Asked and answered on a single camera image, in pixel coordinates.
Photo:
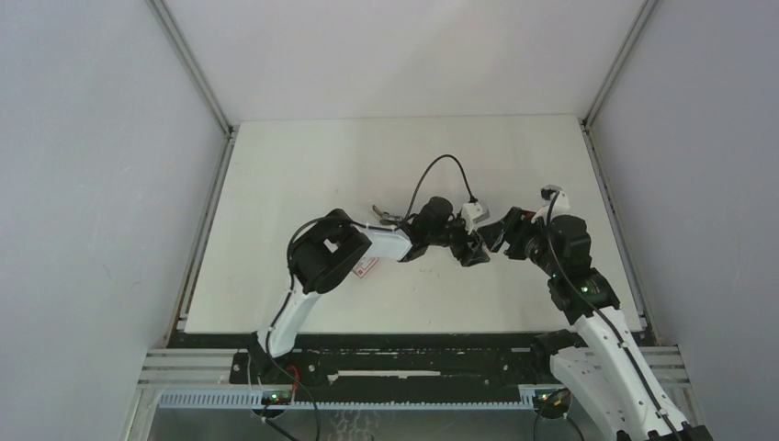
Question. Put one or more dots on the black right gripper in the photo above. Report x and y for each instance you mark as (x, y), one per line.
(512, 229)

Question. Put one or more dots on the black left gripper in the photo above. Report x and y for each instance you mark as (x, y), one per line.
(474, 255)

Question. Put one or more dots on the red white staples box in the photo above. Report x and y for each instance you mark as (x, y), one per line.
(364, 266)

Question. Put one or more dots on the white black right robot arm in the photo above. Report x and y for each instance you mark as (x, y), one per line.
(608, 375)

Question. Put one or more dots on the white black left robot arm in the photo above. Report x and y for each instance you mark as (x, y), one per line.
(323, 252)

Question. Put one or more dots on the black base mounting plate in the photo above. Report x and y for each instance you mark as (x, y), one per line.
(315, 355)

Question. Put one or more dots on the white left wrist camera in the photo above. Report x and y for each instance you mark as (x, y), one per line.
(473, 213)

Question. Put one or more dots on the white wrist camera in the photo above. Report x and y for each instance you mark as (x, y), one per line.
(473, 213)
(555, 201)

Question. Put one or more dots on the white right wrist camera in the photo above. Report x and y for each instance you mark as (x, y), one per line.
(555, 201)

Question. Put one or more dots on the aluminium frame rail right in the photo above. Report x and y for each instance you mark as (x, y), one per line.
(590, 123)

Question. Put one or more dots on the front aluminium rail assembly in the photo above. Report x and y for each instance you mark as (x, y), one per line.
(218, 379)

